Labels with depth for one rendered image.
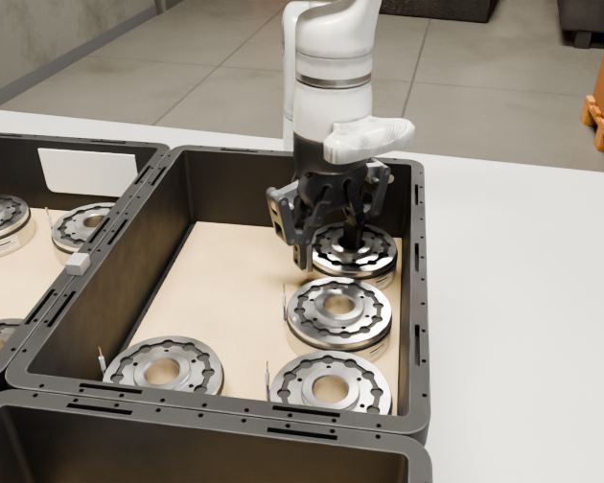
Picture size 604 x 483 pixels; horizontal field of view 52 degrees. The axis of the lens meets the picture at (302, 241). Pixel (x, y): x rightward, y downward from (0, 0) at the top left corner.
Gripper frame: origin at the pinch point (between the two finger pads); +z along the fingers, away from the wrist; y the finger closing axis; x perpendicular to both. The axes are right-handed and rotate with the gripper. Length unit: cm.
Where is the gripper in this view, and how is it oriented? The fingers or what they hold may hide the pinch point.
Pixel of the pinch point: (328, 250)
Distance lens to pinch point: 68.0
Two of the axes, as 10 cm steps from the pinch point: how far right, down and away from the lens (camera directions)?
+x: 5.2, 4.7, -7.2
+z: 0.0, 8.4, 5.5
